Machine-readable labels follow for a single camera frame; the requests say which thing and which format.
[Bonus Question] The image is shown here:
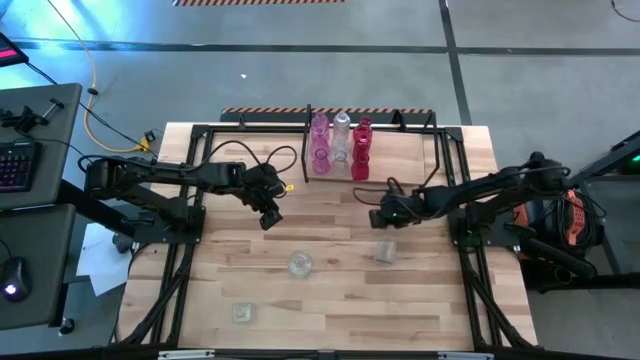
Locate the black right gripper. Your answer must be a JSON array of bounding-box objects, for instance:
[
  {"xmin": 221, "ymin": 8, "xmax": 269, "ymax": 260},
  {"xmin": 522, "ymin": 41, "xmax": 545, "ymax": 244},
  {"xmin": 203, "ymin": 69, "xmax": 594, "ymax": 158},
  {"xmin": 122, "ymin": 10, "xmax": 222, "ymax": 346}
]
[{"xmin": 378, "ymin": 189, "xmax": 429, "ymax": 244}]

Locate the clear small round vase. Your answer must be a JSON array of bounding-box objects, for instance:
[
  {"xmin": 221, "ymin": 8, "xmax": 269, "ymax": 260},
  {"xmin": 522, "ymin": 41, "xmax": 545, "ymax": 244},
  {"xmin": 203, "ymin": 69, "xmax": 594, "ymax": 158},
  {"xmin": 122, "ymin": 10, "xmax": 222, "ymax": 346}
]
[{"xmin": 375, "ymin": 239, "xmax": 399, "ymax": 265}]

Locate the clear wide diamond-cut vase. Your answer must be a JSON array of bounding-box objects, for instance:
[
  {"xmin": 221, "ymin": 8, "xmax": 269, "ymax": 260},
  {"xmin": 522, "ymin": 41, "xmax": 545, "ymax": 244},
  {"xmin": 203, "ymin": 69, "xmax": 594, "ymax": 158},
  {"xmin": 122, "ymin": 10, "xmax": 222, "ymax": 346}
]
[{"xmin": 287, "ymin": 249, "xmax": 314, "ymax": 278}]

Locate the pink ribbed bottle vase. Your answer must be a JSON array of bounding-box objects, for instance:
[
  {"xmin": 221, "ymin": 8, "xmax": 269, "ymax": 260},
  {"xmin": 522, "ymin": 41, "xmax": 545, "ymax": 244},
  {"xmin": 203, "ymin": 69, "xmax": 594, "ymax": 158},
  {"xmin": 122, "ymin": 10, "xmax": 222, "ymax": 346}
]
[{"xmin": 310, "ymin": 111, "xmax": 331, "ymax": 144}]

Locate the clear tall diamond-cut vase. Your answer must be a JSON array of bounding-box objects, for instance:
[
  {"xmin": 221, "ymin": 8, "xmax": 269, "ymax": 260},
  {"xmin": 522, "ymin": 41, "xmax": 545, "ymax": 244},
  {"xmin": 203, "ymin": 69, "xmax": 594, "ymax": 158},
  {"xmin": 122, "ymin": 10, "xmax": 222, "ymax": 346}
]
[{"xmin": 333, "ymin": 111, "xmax": 352, "ymax": 144}]

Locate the red small bulb vase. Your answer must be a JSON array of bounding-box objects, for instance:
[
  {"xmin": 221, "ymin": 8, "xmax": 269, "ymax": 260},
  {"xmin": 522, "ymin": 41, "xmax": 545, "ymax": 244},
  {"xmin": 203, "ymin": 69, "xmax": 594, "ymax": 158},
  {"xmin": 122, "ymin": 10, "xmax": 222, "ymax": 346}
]
[{"xmin": 352, "ymin": 117, "xmax": 374, "ymax": 146}]

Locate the black-framed wooden shelf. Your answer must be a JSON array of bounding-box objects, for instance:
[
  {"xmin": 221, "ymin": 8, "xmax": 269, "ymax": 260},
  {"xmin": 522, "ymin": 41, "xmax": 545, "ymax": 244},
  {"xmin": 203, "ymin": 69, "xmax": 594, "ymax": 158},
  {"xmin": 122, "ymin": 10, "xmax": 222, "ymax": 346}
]
[{"xmin": 300, "ymin": 103, "xmax": 445, "ymax": 190}]

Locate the clear square glass vase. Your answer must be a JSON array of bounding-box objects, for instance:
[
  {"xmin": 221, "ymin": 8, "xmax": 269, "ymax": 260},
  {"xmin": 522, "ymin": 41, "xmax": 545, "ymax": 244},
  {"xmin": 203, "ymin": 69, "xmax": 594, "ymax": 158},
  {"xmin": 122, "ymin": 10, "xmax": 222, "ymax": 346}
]
[{"xmin": 231, "ymin": 302, "xmax": 256, "ymax": 324}]

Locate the white paper sheet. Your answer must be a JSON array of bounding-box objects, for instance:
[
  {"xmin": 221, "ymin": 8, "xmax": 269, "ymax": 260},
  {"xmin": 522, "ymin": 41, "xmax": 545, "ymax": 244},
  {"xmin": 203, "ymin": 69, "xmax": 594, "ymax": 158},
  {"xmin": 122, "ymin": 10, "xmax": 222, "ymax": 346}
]
[{"xmin": 74, "ymin": 222, "xmax": 134, "ymax": 297}]

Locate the black orange shop vacuum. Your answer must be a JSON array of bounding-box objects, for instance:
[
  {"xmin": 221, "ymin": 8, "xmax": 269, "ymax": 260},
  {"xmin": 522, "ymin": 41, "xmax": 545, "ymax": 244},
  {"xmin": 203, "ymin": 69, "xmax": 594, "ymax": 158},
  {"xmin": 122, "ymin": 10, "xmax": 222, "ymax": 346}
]
[{"xmin": 502, "ymin": 149, "xmax": 609, "ymax": 261}]

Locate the dark grey desk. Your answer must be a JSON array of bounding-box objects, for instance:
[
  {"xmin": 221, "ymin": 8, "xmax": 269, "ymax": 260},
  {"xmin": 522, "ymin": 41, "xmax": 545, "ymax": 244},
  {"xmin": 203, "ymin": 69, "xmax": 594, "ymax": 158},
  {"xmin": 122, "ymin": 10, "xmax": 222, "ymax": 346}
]
[{"xmin": 0, "ymin": 82, "xmax": 84, "ymax": 331}]

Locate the black stand with green light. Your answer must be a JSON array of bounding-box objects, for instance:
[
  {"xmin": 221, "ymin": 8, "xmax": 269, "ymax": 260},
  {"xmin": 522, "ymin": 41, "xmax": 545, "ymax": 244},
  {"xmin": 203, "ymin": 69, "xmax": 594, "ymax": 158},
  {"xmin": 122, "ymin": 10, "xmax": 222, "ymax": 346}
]
[{"xmin": 564, "ymin": 128, "xmax": 640, "ymax": 190}]

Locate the black keyboard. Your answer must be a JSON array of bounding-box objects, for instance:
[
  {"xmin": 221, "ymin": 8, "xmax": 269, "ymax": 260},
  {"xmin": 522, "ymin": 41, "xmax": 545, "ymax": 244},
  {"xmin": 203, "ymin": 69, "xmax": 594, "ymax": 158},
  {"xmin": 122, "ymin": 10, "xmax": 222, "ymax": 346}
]
[{"xmin": 0, "ymin": 139, "xmax": 44, "ymax": 194}]

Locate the black computer mouse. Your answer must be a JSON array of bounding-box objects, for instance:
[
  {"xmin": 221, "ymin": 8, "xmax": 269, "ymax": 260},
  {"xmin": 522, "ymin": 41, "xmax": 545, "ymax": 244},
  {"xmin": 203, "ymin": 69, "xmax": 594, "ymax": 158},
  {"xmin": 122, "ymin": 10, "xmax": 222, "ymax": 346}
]
[{"xmin": 0, "ymin": 255, "xmax": 34, "ymax": 304}]

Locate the device with pink screen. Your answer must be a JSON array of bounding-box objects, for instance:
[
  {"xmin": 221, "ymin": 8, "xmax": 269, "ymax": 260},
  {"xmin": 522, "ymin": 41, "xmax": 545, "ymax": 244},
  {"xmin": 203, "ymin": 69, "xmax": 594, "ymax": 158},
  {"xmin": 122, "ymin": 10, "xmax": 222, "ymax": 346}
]
[{"xmin": 0, "ymin": 32, "xmax": 30, "ymax": 69}]

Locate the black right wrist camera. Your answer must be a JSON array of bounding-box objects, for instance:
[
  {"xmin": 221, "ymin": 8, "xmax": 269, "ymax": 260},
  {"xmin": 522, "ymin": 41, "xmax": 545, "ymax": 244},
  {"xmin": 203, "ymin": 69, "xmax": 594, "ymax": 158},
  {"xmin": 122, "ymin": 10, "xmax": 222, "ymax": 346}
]
[{"xmin": 368, "ymin": 208, "xmax": 390, "ymax": 230}]

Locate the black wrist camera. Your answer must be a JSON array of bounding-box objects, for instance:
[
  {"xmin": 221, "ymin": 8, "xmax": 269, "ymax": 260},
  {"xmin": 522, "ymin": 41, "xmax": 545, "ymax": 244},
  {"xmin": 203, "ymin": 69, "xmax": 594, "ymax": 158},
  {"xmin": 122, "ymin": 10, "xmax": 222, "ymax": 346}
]
[
  {"xmin": 258, "ymin": 208, "xmax": 284, "ymax": 232},
  {"xmin": 368, "ymin": 208, "xmax": 390, "ymax": 230}
]

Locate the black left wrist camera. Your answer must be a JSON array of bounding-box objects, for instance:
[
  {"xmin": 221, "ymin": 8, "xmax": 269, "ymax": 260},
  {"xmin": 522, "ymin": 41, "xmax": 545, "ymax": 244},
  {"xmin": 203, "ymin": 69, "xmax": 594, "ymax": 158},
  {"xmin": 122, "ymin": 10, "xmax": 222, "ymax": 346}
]
[{"xmin": 258, "ymin": 208, "xmax": 284, "ymax": 232}]

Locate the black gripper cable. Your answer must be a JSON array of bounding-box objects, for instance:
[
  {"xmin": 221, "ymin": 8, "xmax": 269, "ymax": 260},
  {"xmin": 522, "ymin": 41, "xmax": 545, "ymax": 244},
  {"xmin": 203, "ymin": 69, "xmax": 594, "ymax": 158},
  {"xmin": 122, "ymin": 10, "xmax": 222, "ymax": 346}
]
[
  {"xmin": 197, "ymin": 138, "xmax": 299, "ymax": 176},
  {"xmin": 352, "ymin": 176, "xmax": 404, "ymax": 207}
]

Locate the black metal table frame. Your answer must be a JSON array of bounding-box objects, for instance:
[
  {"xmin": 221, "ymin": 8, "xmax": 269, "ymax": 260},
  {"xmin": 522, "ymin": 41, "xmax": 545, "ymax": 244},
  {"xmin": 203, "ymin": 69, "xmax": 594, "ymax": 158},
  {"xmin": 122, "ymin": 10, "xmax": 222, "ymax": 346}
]
[{"xmin": 107, "ymin": 122, "xmax": 537, "ymax": 354}]

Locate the silver metal bracket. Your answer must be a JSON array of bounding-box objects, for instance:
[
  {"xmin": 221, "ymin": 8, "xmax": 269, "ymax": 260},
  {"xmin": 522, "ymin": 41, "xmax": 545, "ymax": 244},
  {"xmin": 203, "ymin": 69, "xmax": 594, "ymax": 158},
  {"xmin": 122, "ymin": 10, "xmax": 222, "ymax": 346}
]
[
  {"xmin": 437, "ymin": 351, "xmax": 496, "ymax": 360},
  {"xmin": 157, "ymin": 349, "xmax": 217, "ymax": 360}
]

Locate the black vacuum hose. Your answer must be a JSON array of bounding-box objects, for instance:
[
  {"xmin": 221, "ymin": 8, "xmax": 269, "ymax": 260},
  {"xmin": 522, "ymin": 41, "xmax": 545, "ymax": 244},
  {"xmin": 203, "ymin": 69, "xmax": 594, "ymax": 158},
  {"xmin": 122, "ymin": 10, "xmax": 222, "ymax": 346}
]
[{"xmin": 519, "ymin": 237, "xmax": 599, "ymax": 281}]

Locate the yellow cable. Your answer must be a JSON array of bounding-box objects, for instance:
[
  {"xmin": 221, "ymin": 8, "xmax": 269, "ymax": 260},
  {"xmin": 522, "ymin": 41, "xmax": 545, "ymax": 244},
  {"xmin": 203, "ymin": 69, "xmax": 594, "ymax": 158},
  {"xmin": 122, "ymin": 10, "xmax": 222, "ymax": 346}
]
[{"xmin": 47, "ymin": 0, "xmax": 151, "ymax": 154}]

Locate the black clamp mount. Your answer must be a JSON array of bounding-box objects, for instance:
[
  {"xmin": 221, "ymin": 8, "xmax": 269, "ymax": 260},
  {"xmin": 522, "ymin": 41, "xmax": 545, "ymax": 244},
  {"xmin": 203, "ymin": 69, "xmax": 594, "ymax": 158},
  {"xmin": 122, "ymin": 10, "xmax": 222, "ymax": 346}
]
[{"xmin": 0, "ymin": 97, "xmax": 66, "ymax": 135}]

